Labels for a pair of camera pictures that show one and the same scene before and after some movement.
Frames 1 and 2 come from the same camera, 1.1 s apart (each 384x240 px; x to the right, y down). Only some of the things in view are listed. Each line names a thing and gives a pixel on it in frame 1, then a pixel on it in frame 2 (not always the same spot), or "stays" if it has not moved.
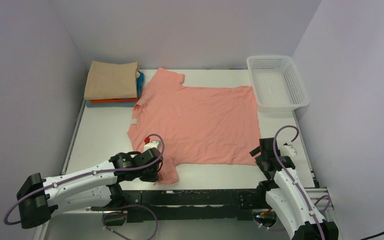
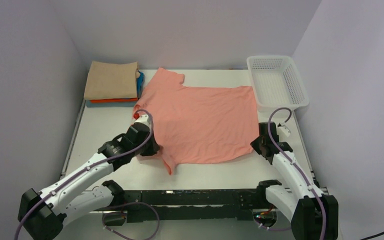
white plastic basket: [278, 86] stays
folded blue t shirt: [140, 84] stays
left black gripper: [153, 177] -> [153, 148]
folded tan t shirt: [105, 80] stays
